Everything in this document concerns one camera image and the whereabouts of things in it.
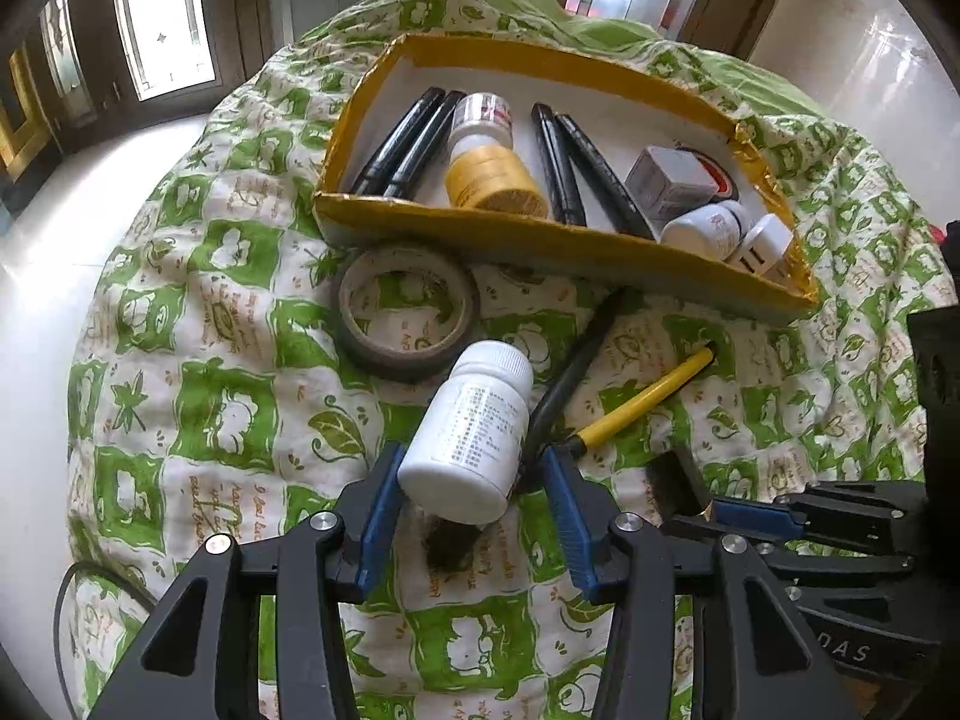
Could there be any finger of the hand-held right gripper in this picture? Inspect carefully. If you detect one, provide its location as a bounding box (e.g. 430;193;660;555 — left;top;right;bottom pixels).
664;514;920;580
709;480;923;542

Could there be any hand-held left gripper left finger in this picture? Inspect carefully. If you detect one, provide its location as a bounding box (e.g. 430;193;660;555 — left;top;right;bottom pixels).
86;442;410;720

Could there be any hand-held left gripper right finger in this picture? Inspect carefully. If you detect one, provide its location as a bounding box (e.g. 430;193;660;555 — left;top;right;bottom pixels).
540;446;863;720

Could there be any plain white bottle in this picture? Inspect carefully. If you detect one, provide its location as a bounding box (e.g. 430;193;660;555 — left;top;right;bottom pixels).
397;340;536;525

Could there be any white charger adapter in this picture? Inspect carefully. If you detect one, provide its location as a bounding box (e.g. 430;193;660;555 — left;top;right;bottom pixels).
723;213;795;276

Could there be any black tape roll red core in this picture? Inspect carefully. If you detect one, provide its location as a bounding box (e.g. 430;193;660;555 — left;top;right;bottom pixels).
673;141;741;205

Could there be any small grey printed box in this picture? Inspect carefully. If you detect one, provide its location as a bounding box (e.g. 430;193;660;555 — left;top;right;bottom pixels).
624;145;719;220

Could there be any yellow round jar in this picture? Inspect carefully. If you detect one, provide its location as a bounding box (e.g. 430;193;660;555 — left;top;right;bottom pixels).
444;148;551;220

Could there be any black marker with tan ends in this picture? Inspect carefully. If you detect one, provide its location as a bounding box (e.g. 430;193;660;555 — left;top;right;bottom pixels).
530;103;588;228

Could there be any white bottle with red label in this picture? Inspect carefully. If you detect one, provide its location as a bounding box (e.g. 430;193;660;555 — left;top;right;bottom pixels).
448;93;516;160

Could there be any yellow-taped cardboard box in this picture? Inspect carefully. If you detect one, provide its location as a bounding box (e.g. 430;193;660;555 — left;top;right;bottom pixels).
313;32;820;325

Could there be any yellow pen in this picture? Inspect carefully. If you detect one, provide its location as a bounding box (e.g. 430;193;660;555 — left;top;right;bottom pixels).
568;346;716;456

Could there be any black pen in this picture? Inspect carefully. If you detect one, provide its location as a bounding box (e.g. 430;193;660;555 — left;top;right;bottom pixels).
520;288;628;467

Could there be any green printed blanket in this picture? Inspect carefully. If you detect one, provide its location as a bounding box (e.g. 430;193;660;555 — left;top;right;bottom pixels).
64;0;938;720

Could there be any clear tape roll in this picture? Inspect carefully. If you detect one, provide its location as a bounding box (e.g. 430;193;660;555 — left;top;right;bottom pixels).
334;243;482;384

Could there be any gold framed door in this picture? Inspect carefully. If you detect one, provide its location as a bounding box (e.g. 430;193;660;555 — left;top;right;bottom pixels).
0;41;65;185

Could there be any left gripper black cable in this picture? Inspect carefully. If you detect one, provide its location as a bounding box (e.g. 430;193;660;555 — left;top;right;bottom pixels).
55;561;155;720

